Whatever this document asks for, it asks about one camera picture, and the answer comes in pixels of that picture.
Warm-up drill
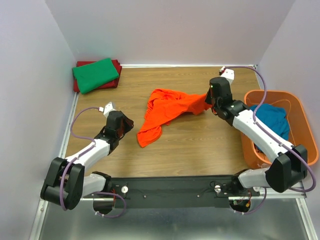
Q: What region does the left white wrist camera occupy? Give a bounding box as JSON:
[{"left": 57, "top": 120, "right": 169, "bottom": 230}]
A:
[{"left": 98, "top": 101, "right": 116, "bottom": 118}]

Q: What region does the orange plastic laundry basket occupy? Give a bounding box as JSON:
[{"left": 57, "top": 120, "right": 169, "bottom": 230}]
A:
[{"left": 240, "top": 90, "right": 319, "bottom": 169}]

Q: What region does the orange t shirt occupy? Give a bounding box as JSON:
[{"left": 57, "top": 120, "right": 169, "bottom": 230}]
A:
[{"left": 137, "top": 88, "right": 211, "bottom": 148}]

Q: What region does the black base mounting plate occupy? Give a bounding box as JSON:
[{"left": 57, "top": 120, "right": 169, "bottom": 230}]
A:
[{"left": 93, "top": 175, "right": 260, "bottom": 217}]

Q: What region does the dark red folded t shirt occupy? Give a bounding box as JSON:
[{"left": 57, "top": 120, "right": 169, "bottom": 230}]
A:
[{"left": 72, "top": 59, "right": 123, "bottom": 93}]

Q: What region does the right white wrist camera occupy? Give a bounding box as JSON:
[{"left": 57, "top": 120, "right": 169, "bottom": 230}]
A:
[{"left": 219, "top": 66, "right": 235, "bottom": 85}]

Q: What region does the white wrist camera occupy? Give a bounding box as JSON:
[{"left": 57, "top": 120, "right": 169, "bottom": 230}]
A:
[
  {"left": 98, "top": 101, "right": 116, "bottom": 118},
  {"left": 219, "top": 66, "right": 235, "bottom": 85}
]

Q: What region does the green folded t shirt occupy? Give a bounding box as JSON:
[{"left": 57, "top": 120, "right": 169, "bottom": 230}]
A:
[{"left": 72, "top": 57, "right": 120, "bottom": 95}]

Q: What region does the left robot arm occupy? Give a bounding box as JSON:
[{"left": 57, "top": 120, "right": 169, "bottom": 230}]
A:
[{"left": 40, "top": 110, "right": 134, "bottom": 211}]

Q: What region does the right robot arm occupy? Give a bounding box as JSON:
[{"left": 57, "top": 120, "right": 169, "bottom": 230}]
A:
[{"left": 205, "top": 77, "right": 308, "bottom": 196}]

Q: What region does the blue crumpled t shirt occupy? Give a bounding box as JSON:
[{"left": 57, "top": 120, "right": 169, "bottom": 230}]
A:
[{"left": 256, "top": 103, "right": 290, "bottom": 141}]

